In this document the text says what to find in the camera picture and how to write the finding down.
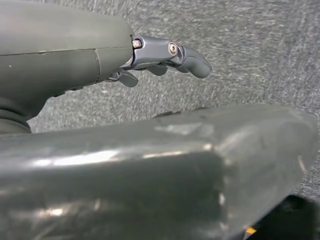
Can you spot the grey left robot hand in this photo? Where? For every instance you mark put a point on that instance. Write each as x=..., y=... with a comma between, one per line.
x=149, y=172

